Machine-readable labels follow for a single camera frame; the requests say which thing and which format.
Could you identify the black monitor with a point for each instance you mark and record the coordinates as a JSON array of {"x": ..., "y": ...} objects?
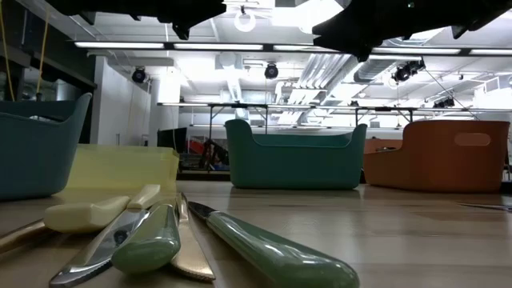
[{"x": 172, "y": 139}]

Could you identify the wooden chopsticks pair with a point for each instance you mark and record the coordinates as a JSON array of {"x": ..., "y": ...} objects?
[
  {"x": 20, "y": 238},
  {"x": 192, "y": 256}
]

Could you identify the red object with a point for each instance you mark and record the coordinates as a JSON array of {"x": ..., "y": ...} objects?
[{"x": 196, "y": 146}]

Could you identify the silver ventilation duct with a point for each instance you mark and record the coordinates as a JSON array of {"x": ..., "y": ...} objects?
[{"x": 376, "y": 70}]

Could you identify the green plastic bin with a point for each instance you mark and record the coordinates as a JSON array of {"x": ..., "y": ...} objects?
[{"x": 296, "y": 168}]

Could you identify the long ceiling light bar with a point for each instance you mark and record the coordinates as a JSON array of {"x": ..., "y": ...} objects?
[{"x": 220, "y": 46}]

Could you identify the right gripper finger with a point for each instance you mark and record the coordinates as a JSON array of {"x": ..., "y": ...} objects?
[
  {"x": 344, "y": 24},
  {"x": 340, "y": 42}
]

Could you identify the wooden chopstick on table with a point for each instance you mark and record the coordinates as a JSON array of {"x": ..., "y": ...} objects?
[{"x": 488, "y": 206}]

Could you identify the black ceiling camera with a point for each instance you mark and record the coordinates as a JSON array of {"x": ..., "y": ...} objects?
[
  {"x": 271, "y": 71},
  {"x": 138, "y": 75}
]

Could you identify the black ceiling spotlight cluster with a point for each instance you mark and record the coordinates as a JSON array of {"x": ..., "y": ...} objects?
[
  {"x": 444, "y": 103},
  {"x": 408, "y": 70}
]

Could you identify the teal blue plastic bin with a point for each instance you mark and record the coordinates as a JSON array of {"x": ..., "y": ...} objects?
[{"x": 40, "y": 160}]

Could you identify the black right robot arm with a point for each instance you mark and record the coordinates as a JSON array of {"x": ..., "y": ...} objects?
[{"x": 480, "y": 12}]

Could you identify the orange plastic bin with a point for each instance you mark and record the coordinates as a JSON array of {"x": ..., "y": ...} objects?
[{"x": 440, "y": 168}]

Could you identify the translucent yellow plastic bin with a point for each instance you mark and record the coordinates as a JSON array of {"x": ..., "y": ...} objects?
[{"x": 120, "y": 168}]

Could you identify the black-legged folding table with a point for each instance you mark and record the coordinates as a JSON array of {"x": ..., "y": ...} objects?
[{"x": 384, "y": 108}]

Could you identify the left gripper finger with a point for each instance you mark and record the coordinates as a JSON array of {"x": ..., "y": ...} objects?
[
  {"x": 204, "y": 17},
  {"x": 206, "y": 5}
]

